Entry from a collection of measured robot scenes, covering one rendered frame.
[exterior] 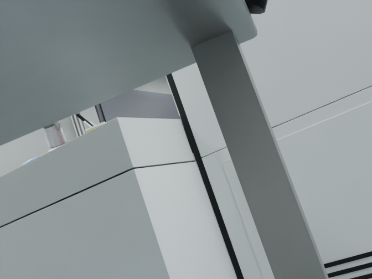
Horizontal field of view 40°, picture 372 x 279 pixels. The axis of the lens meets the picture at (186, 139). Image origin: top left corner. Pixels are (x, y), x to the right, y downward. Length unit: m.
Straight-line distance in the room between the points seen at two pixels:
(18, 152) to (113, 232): 3.85
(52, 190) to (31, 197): 0.09
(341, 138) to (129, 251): 0.66
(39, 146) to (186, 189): 3.98
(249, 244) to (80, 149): 0.59
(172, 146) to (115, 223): 0.31
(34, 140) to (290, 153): 4.14
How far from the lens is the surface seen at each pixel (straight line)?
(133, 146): 1.42
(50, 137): 2.38
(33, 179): 1.62
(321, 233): 1.55
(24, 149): 5.31
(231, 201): 1.63
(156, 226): 1.38
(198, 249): 1.52
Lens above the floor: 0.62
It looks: 9 degrees up
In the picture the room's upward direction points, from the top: 19 degrees counter-clockwise
